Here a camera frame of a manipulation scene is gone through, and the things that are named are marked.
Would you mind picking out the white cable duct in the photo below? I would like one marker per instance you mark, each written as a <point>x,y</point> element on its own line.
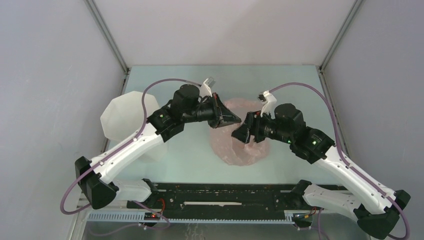
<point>142,217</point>

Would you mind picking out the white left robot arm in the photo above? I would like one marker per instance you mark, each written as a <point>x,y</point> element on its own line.
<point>95,176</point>

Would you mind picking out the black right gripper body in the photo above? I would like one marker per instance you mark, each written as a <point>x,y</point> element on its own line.
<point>265,128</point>

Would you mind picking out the aluminium frame post left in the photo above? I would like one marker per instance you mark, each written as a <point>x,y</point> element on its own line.
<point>107,34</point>

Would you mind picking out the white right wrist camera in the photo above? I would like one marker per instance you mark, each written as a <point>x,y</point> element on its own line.
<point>268,102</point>

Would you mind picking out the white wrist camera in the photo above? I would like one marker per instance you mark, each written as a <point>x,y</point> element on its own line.
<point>268,102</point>
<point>205,90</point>

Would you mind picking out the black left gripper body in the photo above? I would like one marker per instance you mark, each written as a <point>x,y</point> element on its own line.
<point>208,112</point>

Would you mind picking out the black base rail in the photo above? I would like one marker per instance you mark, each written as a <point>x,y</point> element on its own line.
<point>226,200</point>

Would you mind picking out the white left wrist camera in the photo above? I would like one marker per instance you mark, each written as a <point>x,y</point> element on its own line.
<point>205,90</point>

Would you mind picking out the pink plastic trash bag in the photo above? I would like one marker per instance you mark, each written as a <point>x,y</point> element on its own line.
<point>230,150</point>

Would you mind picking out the white faceted trash bin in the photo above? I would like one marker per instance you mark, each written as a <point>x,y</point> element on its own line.
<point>124,115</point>

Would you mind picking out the aluminium frame post right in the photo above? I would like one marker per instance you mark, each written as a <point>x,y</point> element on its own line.
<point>355,8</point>

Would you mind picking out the aluminium frame post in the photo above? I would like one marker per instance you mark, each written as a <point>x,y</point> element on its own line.
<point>107,34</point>
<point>355,8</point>

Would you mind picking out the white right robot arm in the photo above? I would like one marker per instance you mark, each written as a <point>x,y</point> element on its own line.
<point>374,207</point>

